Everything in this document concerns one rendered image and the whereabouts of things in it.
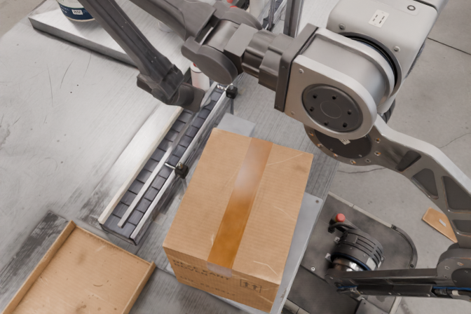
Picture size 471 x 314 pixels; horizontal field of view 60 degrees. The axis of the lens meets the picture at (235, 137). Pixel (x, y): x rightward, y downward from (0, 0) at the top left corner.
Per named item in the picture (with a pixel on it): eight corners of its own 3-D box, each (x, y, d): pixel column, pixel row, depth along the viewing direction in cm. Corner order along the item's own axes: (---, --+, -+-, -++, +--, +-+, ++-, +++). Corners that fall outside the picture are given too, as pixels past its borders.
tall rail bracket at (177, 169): (172, 180, 121) (163, 150, 107) (193, 189, 119) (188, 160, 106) (165, 188, 119) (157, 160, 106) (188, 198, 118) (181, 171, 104)
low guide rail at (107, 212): (265, -13, 160) (265, -17, 159) (268, -12, 160) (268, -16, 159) (99, 222, 107) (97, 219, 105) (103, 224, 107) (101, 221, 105)
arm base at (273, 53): (282, 115, 64) (290, 60, 54) (238, 93, 67) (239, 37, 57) (307, 80, 68) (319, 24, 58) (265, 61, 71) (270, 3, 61)
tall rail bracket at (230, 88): (218, 107, 136) (216, 73, 122) (237, 115, 134) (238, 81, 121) (214, 114, 134) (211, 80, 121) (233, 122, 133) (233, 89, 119)
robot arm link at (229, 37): (249, 61, 60) (268, 33, 62) (193, 34, 63) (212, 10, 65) (254, 91, 69) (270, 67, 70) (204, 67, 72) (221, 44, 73)
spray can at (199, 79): (199, 92, 133) (194, 45, 116) (213, 97, 132) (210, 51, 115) (191, 103, 131) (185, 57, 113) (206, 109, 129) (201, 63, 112)
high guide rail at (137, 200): (284, -19, 154) (284, -23, 153) (287, -18, 154) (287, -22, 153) (118, 226, 101) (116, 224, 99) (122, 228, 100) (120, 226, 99)
